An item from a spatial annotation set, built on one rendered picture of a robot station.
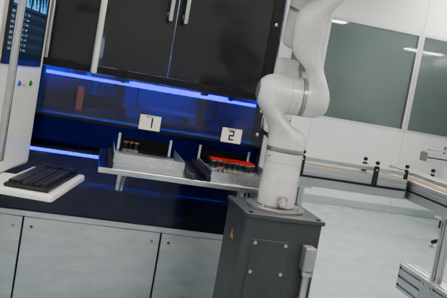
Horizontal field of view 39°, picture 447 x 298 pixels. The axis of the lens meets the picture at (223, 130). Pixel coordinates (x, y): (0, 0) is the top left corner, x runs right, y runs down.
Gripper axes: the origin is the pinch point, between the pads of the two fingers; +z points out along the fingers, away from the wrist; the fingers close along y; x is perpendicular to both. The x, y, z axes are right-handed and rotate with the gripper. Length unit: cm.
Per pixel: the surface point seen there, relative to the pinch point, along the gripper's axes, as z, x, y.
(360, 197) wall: 89, -497, -269
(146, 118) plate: 0, -38, 43
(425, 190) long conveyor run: 12, -34, -82
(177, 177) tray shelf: 15.4, 1.3, 32.1
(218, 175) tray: 12.9, -0.4, 17.5
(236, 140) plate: 3.0, -37.5, 4.6
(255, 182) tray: 13.6, -0.3, 3.6
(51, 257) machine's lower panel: 61, -38, 71
